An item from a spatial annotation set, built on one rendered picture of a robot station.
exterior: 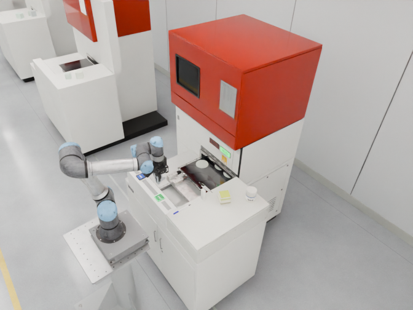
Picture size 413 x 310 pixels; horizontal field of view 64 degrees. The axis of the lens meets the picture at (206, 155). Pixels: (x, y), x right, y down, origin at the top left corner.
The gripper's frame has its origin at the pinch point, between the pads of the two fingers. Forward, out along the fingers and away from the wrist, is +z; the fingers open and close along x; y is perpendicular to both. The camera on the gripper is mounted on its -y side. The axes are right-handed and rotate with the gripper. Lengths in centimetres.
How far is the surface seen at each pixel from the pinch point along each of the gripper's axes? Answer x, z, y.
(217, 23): 58, -71, 94
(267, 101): -15, -42, 80
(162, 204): -6.4, 14.6, -0.8
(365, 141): -37, 34, 207
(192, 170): 15.1, 20.7, 39.3
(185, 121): 51, 1, 59
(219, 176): -3, 21, 53
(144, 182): 19.8, 15.0, 0.3
